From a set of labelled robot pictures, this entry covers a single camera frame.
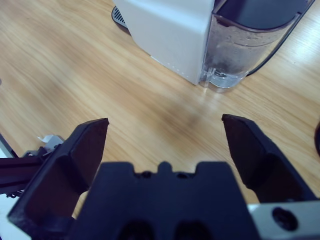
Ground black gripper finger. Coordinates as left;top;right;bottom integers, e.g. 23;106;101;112
221;113;320;204
6;117;110;240

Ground white capsule coffee machine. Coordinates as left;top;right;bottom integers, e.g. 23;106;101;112
111;0;316;94

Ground white paper tab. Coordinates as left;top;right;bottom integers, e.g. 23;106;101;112
36;134;55;145

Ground black capsule holder with rods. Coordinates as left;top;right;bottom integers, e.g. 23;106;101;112
313;120;320;159

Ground black coffee machine power cable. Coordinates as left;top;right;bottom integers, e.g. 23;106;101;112
245;13;304;77

